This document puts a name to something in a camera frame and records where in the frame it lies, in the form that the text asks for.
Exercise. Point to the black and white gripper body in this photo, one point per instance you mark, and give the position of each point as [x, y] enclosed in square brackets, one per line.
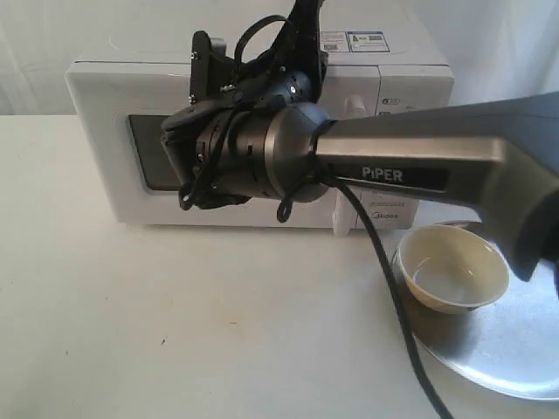
[193, 138]

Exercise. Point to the white microwave door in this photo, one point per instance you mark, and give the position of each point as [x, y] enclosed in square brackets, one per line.
[105, 94]

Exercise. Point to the beige ceramic bowl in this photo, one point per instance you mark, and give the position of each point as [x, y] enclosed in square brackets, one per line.
[450, 270]

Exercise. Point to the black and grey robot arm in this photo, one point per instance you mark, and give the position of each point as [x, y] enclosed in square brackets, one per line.
[254, 128]

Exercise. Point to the white microwave oven body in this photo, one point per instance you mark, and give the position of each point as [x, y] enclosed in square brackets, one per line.
[414, 73]

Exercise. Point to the warning label sticker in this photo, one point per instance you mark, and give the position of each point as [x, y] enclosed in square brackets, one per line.
[353, 41]

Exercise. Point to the round silver metal plate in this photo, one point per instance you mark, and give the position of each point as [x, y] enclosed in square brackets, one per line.
[511, 345]

